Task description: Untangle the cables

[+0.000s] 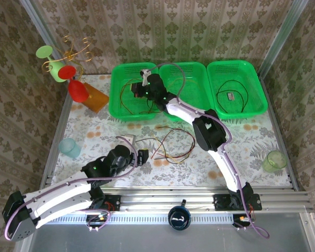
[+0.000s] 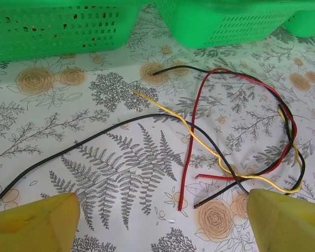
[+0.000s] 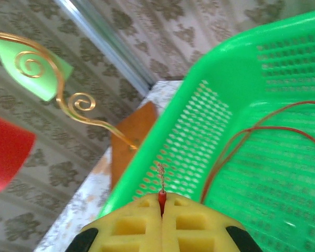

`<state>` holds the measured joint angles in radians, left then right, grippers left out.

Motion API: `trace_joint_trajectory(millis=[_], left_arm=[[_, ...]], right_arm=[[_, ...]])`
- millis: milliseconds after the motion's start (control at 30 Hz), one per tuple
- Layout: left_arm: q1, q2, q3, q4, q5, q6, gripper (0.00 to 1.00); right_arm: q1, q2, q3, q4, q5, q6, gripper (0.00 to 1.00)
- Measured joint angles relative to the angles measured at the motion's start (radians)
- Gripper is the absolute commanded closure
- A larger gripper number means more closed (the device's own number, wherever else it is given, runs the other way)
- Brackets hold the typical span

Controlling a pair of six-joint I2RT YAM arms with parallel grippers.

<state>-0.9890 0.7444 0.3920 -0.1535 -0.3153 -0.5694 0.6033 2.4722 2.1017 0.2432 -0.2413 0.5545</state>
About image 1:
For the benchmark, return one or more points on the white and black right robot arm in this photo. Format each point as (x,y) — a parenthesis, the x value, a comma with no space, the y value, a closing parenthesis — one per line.
(225,168)

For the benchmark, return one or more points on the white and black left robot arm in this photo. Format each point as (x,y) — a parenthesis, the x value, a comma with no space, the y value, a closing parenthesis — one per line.
(55,191)

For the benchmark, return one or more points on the green perforated plastic basket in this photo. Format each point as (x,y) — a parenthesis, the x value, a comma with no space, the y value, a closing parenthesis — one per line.
(128,71)
(239,71)
(194,94)

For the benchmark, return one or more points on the floral table cloth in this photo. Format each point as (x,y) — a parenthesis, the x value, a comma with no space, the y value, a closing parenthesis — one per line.
(120,126)

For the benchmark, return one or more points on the orange rectangular block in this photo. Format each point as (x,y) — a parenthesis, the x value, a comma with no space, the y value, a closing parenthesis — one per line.
(98,98)

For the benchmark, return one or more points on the blue translucent plastic cup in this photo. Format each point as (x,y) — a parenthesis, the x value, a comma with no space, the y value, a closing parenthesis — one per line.
(68,148)

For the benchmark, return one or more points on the red plastic wine glass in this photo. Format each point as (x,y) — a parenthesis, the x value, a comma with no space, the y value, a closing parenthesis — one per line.
(77,92)

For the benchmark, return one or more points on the dark blue mug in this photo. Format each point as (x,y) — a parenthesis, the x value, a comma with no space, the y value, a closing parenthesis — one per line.
(179,218)

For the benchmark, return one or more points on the small printed label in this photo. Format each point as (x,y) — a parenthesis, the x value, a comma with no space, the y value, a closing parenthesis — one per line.
(230,96)

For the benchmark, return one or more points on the grey metal panel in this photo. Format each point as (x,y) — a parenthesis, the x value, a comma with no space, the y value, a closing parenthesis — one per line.
(147,241)

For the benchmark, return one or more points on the green plastic wine glass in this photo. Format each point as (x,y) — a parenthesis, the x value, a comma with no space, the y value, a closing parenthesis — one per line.
(44,52)

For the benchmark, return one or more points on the green translucent plastic cup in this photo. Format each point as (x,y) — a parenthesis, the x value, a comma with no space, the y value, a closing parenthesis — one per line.
(274,161)

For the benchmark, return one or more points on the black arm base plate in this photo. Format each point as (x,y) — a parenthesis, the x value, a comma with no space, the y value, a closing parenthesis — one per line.
(220,202)
(115,202)

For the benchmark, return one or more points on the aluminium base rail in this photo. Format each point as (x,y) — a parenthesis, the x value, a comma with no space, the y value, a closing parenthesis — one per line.
(160,199)

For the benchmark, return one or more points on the aluminium table side rail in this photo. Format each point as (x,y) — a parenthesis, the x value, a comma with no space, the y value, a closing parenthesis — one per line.
(61,118)
(280,131)

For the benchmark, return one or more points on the aluminium frame post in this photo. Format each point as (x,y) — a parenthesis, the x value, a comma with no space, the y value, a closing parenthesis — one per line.
(39,31)
(283,36)

